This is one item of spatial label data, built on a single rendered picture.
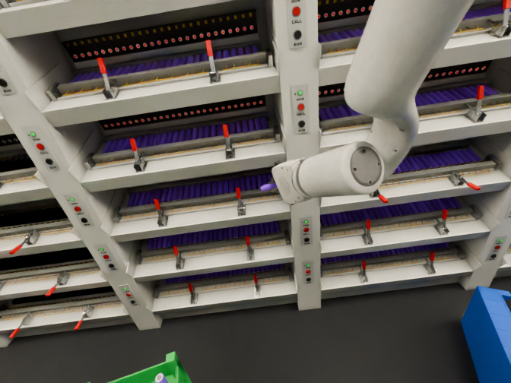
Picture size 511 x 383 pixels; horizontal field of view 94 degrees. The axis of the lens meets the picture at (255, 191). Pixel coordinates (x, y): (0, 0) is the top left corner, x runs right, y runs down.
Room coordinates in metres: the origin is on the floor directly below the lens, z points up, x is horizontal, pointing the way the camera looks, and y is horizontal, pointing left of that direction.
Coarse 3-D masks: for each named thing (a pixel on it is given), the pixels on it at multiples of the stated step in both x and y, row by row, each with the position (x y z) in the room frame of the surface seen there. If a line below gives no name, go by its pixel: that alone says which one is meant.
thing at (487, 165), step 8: (440, 168) 0.67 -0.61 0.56; (448, 168) 0.67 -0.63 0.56; (456, 168) 0.66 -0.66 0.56; (464, 168) 0.66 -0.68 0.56; (472, 168) 0.66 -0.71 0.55; (480, 168) 0.66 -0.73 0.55; (488, 168) 0.66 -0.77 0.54; (392, 176) 0.67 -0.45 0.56; (400, 176) 0.67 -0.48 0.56; (408, 176) 0.66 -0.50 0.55; (416, 176) 0.67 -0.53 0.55; (424, 176) 0.67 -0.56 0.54
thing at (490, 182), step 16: (480, 144) 0.75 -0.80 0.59; (496, 160) 0.66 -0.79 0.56; (464, 176) 0.65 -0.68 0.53; (480, 176) 0.64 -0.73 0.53; (496, 176) 0.63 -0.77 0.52; (384, 192) 0.64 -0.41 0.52; (400, 192) 0.63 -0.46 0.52; (416, 192) 0.62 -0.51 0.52; (432, 192) 0.62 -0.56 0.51; (448, 192) 0.62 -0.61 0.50; (464, 192) 0.62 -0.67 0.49; (480, 192) 0.63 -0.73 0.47; (320, 208) 0.63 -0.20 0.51; (336, 208) 0.64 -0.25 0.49; (352, 208) 0.64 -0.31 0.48
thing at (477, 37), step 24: (336, 0) 0.78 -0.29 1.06; (360, 0) 0.78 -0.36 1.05; (480, 0) 0.78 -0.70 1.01; (504, 0) 0.65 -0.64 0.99; (336, 24) 0.80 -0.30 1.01; (360, 24) 0.78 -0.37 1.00; (480, 24) 0.68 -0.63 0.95; (504, 24) 0.63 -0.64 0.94; (336, 48) 0.70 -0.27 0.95; (456, 48) 0.62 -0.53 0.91; (480, 48) 0.62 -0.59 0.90; (504, 48) 0.62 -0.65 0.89; (336, 72) 0.64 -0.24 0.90
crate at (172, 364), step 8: (168, 360) 0.30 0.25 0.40; (176, 360) 0.31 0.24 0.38; (152, 368) 0.30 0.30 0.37; (160, 368) 0.31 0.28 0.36; (168, 368) 0.31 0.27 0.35; (176, 368) 0.29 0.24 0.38; (128, 376) 0.29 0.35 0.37; (136, 376) 0.30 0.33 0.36; (144, 376) 0.30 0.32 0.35; (152, 376) 0.30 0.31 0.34; (168, 376) 0.31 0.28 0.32; (176, 376) 0.28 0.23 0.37; (184, 376) 0.30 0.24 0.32
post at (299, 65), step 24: (312, 0) 0.63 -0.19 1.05; (312, 24) 0.63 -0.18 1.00; (288, 48) 0.63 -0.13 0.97; (312, 48) 0.63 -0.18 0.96; (288, 72) 0.63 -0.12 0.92; (312, 72) 0.63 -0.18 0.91; (288, 96) 0.63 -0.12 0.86; (312, 96) 0.63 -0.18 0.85; (288, 120) 0.63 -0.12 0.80; (312, 120) 0.63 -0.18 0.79; (288, 144) 0.64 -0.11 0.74; (312, 144) 0.63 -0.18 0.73; (312, 216) 0.63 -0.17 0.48; (312, 288) 0.63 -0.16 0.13
